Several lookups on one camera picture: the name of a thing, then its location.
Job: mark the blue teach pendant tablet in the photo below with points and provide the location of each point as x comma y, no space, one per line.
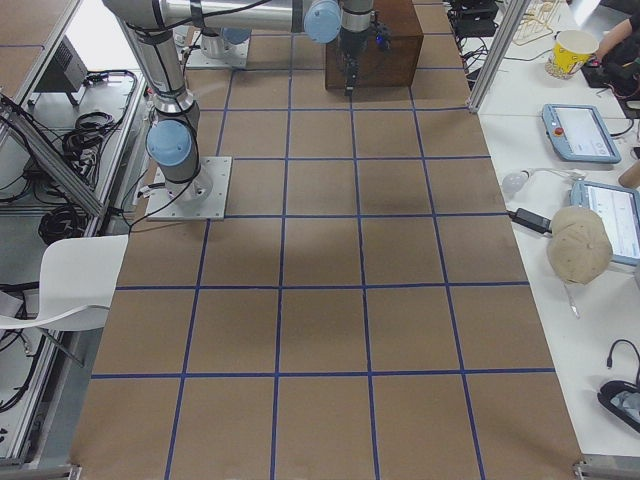
577,133

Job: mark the black power brick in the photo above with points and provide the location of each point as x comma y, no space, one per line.
530,220

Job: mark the aluminium corner frame post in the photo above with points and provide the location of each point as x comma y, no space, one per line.
505,32

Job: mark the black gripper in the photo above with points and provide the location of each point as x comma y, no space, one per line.
349,45

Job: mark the black device on desk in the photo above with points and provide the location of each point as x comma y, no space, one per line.
473,18

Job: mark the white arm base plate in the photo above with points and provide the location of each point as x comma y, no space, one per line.
236,60
204,198

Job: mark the white plastic chair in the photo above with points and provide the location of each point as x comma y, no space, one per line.
77,282

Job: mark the wooden wire rack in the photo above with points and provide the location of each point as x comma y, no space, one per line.
537,22

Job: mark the beige baseball cap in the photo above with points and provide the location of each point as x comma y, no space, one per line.
579,250

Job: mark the grey electronics box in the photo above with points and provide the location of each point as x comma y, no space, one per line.
66,73

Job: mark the person's hand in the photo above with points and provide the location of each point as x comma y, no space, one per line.
616,35

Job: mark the yellow popcorn bucket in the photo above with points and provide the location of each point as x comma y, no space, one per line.
571,50

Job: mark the dark brown wooden drawer cabinet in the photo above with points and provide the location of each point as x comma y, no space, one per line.
377,69

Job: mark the white light bulb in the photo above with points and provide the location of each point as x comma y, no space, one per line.
514,182

